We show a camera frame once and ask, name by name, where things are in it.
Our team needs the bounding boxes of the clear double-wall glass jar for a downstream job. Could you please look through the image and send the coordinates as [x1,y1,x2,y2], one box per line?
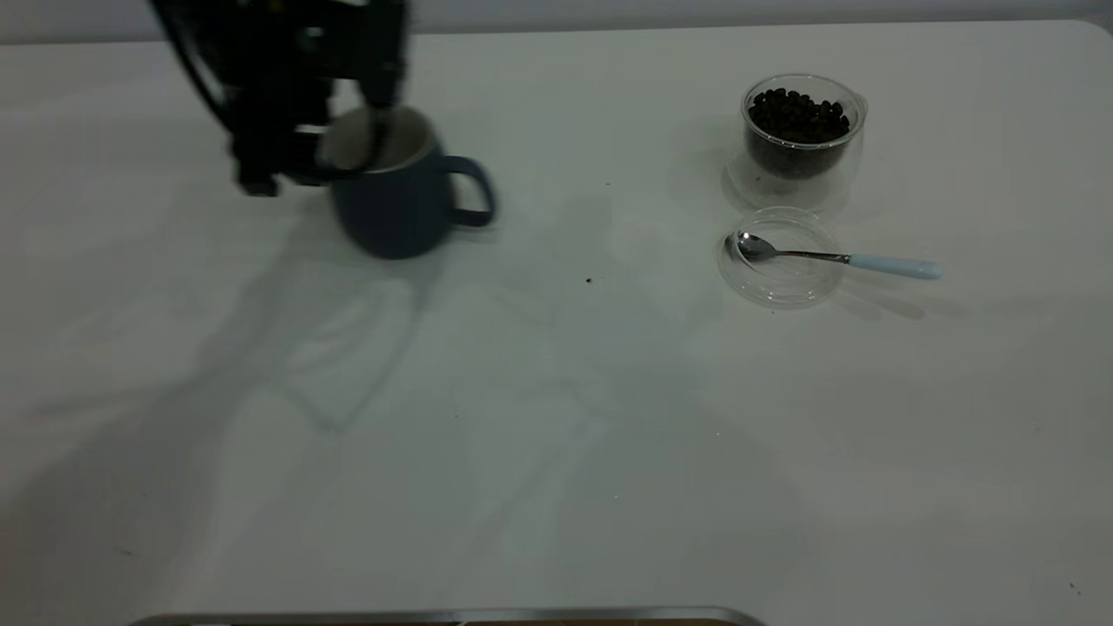
[727,74,869,218]

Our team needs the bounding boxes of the dark blue-grey ceramic mug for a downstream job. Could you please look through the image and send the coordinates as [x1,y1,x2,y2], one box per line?
[315,104,497,261]

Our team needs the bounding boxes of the dark roasted coffee beans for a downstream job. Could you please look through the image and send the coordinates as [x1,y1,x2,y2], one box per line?
[746,88,852,180]

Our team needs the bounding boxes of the clear round glass lid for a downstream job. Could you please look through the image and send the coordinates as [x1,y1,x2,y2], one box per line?
[717,207,846,310]

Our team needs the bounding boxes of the metal spoon pale blue handle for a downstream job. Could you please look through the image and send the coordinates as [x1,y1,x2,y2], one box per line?
[736,231,945,282]

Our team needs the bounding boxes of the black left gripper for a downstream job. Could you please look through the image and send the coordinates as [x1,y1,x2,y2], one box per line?
[187,0,410,197]

